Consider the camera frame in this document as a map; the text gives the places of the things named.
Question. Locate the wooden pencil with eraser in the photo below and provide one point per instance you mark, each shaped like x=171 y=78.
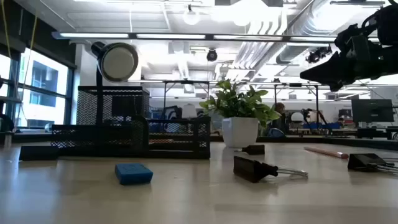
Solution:
x=326 y=152

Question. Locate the person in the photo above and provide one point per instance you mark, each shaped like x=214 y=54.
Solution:
x=280 y=107

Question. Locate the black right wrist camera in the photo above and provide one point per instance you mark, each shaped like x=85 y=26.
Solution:
x=351 y=39

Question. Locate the round black ceiling camera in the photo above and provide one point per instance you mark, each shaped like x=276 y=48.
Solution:
x=212 y=55

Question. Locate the black ceiling mounted device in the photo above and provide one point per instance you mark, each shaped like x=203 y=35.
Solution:
x=317 y=55

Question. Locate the blue eraser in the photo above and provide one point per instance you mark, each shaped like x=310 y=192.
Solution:
x=133 y=174

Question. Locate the dark framed window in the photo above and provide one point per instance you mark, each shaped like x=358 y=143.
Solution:
x=46 y=102

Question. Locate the small black binder clip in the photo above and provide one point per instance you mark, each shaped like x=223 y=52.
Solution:
x=255 y=149

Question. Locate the black mesh desk organizer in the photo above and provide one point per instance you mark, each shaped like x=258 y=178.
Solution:
x=130 y=137

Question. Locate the white globe lamp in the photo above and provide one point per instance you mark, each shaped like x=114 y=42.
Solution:
x=297 y=117

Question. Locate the long ceiling light bar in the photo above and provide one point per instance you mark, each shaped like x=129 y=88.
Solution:
x=168 y=36

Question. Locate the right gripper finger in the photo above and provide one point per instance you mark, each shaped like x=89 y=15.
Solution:
x=326 y=73

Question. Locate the black desk lamp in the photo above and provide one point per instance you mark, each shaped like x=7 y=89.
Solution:
x=119 y=62

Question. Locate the green plant in white pot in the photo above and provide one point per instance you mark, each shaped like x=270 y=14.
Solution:
x=239 y=130

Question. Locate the dark computer monitor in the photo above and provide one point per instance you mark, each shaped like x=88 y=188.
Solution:
x=372 y=110

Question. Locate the background black robot arm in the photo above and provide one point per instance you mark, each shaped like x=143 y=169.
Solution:
x=308 y=112

